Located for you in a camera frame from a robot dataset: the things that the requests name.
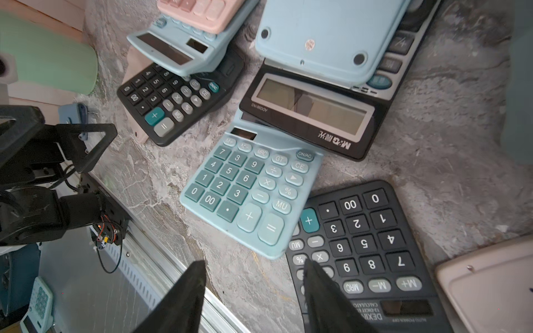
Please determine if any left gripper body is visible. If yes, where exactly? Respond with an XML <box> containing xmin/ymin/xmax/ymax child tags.
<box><xmin>1</xmin><ymin>105</ymin><xmax>117</xmax><ymax>190</ymax></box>

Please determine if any blue calculator under pink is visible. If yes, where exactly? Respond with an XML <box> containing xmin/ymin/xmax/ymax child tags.
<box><xmin>127</xmin><ymin>0</ymin><xmax>258</xmax><ymax>76</ymax></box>

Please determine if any mint green storage box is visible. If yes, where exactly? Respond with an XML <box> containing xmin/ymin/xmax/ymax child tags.
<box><xmin>501</xmin><ymin>1</ymin><xmax>532</xmax><ymax>165</ymax></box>

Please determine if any green pen cup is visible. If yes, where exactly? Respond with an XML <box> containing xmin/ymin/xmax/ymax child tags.
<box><xmin>1</xmin><ymin>11</ymin><xmax>98</xmax><ymax>94</ymax></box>

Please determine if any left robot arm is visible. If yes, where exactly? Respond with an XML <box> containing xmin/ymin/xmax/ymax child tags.
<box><xmin>1</xmin><ymin>105</ymin><xmax>124</xmax><ymax>246</ymax></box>

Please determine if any large black desk calculator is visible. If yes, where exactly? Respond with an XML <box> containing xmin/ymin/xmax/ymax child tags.
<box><xmin>239</xmin><ymin>1</ymin><xmax>440</xmax><ymax>161</ymax></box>

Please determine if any small black calculator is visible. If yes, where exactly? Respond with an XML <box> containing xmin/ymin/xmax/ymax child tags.
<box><xmin>117</xmin><ymin>46</ymin><xmax>246</xmax><ymax>147</ymax></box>

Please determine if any pink calculator on stack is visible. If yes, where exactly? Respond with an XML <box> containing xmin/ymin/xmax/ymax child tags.
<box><xmin>157</xmin><ymin>0</ymin><xmax>244</xmax><ymax>34</ymax></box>

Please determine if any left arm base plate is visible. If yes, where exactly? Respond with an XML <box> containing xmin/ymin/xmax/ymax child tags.
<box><xmin>79</xmin><ymin>173</ymin><xmax>132</xmax><ymax>246</ymax></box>

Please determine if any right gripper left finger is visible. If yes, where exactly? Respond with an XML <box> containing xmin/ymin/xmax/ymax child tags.
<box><xmin>135</xmin><ymin>260</ymin><xmax>207</xmax><ymax>333</ymax></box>

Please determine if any upturned light blue calculator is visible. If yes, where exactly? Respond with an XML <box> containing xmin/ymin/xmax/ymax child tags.
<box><xmin>255</xmin><ymin>0</ymin><xmax>409</xmax><ymax>88</ymax></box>

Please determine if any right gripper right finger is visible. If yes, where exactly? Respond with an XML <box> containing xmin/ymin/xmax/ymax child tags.
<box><xmin>303</xmin><ymin>260</ymin><xmax>376</xmax><ymax>332</ymax></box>

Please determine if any upturned pink calculator right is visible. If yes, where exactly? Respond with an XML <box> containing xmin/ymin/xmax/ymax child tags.
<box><xmin>436</xmin><ymin>234</ymin><xmax>532</xmax><ymax>332</ymax></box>

